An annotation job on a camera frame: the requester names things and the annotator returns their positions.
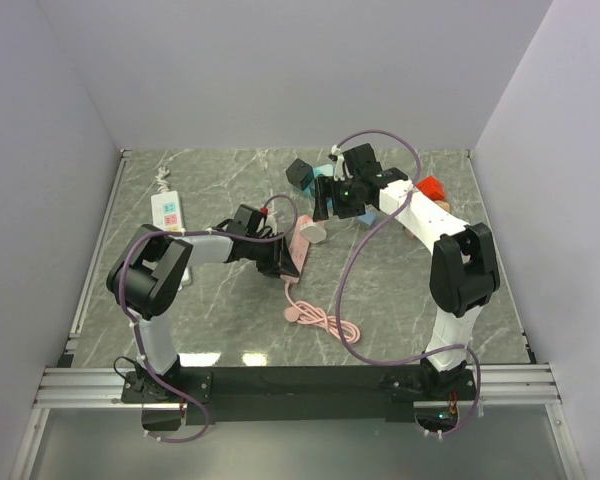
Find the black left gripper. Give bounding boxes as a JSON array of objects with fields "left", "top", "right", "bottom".
[{"left": 246, "top": 232, "right": 299, "bottom": 280}]

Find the aluminium rail frame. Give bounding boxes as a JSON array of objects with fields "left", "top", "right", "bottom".
[{"left": 33, "top": 149, "right": 560, "bottom": 415}]

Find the pink coiled cable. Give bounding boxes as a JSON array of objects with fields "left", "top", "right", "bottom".
[{"left": 283, "top": 280, "right": 364, "bottom": 346}]

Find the white power strip cable plug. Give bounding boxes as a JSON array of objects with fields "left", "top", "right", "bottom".
[{"left": 155, "top": 166, "right": 171, "bottom": 194}]

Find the red cube socket adapter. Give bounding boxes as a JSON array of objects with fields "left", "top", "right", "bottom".
[{"left": 417, "top": 176, "right": 446, "bottom": 202}]

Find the black cube socket adapter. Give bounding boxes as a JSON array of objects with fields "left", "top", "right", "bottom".
[{"left": 285, "top": 158, "right": 314, "bottom": 191}]

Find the pink power strip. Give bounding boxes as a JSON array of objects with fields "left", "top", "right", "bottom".
[{"left": 289, "top": 215, "right": 311, "bottom": 274}]

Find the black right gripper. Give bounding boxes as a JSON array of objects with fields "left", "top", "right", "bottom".
[{"left": 312, "top": 175, "right": 366, "bottom": 223}]

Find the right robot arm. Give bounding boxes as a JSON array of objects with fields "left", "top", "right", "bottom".
[{"left": 312, "top": 143, "right": 500, "bottom": 399}]

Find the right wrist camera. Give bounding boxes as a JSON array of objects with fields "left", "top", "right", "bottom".
[{"left": 343, "top": 143, "right": 382, "bottom": 178}]

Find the white power strip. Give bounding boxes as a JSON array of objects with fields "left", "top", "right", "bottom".
[{"left": 150, "top": 192, "right": 194, "bottom": 286}]

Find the beige cube socket adapter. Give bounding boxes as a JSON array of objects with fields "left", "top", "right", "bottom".
[{"left": 436, "top": 201, "right": 451, "bottom": 213}]

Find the teal triangular power strip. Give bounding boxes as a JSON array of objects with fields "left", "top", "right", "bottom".
[{"left": 303, "top": 164, "right": 334, "bottom": 199}]

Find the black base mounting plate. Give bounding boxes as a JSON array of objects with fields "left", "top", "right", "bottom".
[{"left": 121, "top": 363, "right": 477, "bottom": 431}]

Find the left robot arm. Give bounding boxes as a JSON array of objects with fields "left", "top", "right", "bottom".
[{"left": 106, "top": 219, "right": 300, "bottom": 402}]

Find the white plug adapter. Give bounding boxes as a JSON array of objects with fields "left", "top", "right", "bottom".
[{"left": 300, "top": 221, "right": 327, "bottom": 244}]

